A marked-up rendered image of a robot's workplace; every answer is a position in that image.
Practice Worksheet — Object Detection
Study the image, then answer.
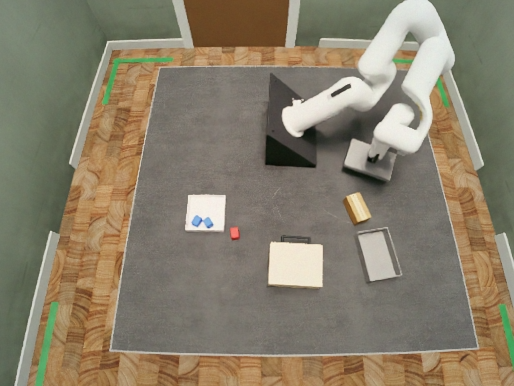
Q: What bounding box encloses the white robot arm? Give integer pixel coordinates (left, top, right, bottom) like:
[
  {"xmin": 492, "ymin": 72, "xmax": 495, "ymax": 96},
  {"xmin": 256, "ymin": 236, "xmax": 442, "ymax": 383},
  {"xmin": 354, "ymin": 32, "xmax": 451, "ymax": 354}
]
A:
[{"xmin": 282, "ymin": 0, "xmax": 455, "ymax": 156}]

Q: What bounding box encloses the small blue block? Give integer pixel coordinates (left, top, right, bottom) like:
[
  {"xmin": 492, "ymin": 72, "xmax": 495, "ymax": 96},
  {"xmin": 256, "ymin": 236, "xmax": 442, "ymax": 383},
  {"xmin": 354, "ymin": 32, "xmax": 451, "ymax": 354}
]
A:
[
  {"xmin": 191, "ymin": 215, "xmax": 203, "ymax": 228},
  {"xmin": 202, "ymin": 216, "xmax": 214, "ymax": 229}
]

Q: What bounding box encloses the brown cardboard box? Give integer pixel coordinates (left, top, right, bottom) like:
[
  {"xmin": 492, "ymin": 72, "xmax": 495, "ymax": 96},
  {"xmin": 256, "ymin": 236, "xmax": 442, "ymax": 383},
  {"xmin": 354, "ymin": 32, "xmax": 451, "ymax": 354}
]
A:
[{"xmin": 343, "ymin": 192, "xmax": 371, "ymax": 226}]

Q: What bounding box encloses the small red block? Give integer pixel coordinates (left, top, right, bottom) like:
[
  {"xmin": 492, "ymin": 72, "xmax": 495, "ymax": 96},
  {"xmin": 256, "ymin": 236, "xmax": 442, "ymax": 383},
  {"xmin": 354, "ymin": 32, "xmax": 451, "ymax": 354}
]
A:
[{"xmin": 230, "ymin": 227, "xmax": 240, "ymax": 240}]

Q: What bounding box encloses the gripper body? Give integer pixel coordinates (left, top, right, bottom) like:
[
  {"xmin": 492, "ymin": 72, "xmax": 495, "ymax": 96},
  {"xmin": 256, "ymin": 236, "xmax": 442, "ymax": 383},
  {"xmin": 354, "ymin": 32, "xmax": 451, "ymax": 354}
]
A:
[{"xmin": 369, "ymin": 138, "xmax": 390, "ymax": 160}]

